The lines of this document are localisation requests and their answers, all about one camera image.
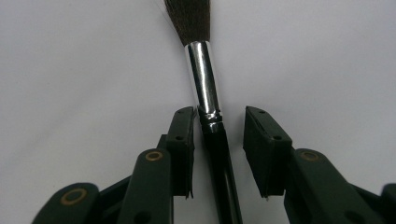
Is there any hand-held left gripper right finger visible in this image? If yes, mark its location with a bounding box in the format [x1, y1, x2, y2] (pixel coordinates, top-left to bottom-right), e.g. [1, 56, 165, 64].
[242, 105, 388, 224]

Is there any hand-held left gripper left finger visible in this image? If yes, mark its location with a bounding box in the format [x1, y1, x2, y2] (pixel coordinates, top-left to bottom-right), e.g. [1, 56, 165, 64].
[116, 105, 196, 224]

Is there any black fluffy makeup brush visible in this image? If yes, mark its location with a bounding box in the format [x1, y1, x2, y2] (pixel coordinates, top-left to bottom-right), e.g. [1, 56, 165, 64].
[163, 0, 244, 224]

